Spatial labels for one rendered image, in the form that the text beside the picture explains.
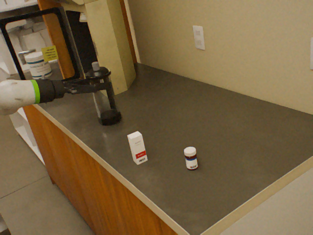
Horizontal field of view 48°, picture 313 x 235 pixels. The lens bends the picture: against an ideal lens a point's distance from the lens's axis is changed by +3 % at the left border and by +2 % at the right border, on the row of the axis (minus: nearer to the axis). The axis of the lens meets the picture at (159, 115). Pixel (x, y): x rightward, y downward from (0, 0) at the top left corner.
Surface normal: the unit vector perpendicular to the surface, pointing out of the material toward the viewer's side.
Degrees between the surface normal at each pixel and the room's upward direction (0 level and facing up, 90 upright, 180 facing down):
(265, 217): 90
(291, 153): 0
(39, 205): 0
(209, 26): 90
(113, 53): 90
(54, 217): 0
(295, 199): 90
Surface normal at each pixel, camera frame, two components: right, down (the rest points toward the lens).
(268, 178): -0.18, -0.88
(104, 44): 0.56, 0.28
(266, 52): -0.81, 0.38
